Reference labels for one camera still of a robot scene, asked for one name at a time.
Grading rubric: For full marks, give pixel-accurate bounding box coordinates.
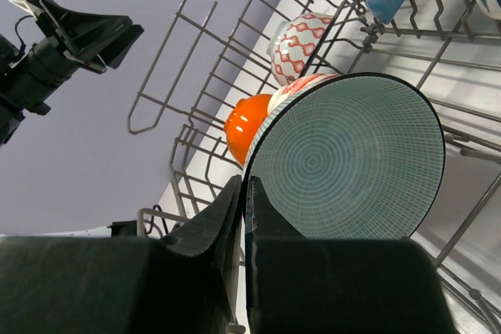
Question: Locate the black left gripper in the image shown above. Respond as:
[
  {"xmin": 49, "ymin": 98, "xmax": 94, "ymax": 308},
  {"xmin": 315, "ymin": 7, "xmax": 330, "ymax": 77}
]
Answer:
[{"xmin": 1, "ymin": 0, "xmax": 144, "ymax": 142}]

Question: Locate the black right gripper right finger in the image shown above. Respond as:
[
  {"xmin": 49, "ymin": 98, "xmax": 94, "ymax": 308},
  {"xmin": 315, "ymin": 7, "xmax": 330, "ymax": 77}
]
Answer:
[{"xmin": 245, "ymin": 178, "xmax": 456, "ymax": 333}]

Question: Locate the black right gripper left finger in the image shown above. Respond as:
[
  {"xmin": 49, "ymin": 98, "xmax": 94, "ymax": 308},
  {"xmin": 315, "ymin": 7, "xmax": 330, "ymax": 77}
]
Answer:
[{"xmin": 1, "ymin": 176, "xmax": 241, "ymax": 333}]

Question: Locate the pale green bowl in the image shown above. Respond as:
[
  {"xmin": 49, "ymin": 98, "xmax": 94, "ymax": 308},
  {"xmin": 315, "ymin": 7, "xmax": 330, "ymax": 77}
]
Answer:
[{"xmin": 242, "ymin": 71, "xmax": 446, "ymax": 240}]

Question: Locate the blue white patterned bowl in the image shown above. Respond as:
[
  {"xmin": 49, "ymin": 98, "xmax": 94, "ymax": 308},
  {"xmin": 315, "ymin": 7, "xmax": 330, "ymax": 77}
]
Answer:
[{"xmin": 266, "ymin": 13, "xmax": 333, "ymax": 86}]

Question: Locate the orange floral pattern bowl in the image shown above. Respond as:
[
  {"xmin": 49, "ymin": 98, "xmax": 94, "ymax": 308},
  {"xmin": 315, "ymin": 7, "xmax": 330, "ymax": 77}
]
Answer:
[{"xmin": 267, "ymin": 73, "xmax": 340, "ymax": 114}]

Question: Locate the grey wire dish rack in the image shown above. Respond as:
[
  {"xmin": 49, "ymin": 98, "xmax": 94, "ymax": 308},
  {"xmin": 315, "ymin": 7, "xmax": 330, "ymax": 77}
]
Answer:
[{"xmin": 127, "ymin": 0, "xmax": 500, "ymax": 333}]

